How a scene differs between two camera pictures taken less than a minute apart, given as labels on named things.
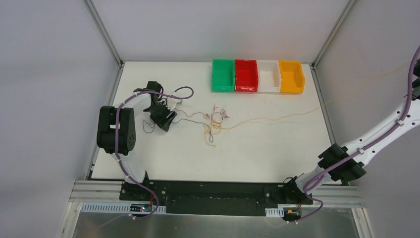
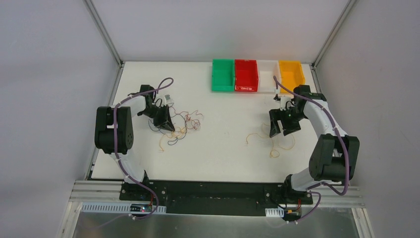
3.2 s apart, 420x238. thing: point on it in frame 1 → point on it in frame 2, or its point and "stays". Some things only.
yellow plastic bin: [292, 77] stays
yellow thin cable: [215, 123] → [269, 136]
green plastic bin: [223, 75] stays
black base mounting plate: [212, 198] stays
